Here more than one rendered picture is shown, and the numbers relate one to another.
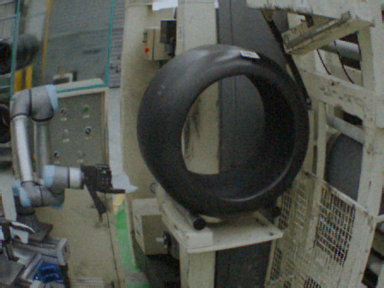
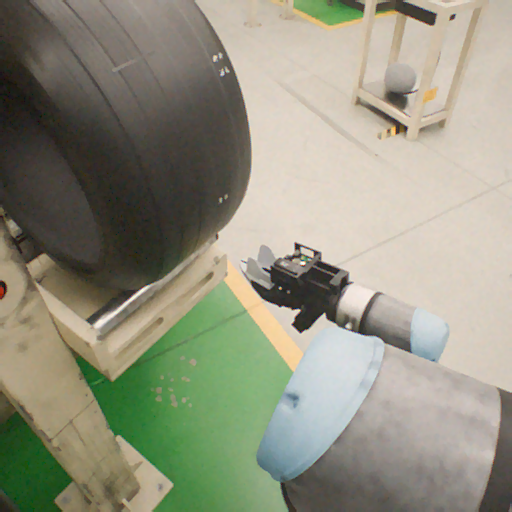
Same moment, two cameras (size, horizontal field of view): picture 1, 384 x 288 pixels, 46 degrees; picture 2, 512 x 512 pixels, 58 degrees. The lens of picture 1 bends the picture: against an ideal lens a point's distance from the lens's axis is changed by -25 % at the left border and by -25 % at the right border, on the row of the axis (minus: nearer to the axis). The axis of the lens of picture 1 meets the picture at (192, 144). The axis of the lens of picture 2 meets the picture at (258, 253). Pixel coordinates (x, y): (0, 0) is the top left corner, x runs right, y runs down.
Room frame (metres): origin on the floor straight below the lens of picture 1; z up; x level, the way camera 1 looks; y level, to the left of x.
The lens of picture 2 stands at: (2.11, 0.66, 1.62)
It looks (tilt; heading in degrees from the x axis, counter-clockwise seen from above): 45 degrees down; 233
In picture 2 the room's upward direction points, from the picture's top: straight up
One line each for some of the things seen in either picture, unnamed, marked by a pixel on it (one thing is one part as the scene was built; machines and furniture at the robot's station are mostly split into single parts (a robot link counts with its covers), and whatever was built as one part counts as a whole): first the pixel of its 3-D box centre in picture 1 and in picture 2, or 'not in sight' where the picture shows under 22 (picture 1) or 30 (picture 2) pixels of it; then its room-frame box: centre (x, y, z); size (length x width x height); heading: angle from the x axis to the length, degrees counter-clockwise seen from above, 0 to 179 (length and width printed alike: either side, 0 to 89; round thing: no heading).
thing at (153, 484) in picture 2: not in sight; (113, 491); (2.19, -0.02, 0.02); 0.27 x 0.27 x 0.04; 16
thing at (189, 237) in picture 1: (185, 224); (158, 299); (1.91, 0.03, 0.84); 0.36 x 0.09 x 0.06; 16
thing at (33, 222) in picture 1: (27, 219); not in sight; (1.97, 0.75, 0.77); 0.15 x 0.15 x 0.10
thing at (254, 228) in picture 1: (222, 228); (119, 281); (1.95, -0.11, 0.80); 0.37 x 0.36 x 0.02; 106
